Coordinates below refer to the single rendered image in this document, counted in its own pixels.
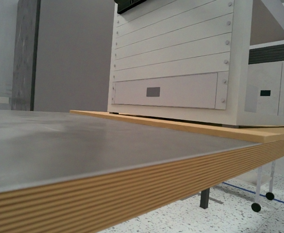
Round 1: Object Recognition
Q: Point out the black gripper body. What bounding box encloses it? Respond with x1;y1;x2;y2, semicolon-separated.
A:
114;0;128;5

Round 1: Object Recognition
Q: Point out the white rack cabinet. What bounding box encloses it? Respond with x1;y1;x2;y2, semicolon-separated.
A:
108;0;284;128

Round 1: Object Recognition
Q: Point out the tan wooden board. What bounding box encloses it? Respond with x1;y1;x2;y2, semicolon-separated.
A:
69;110;284;144

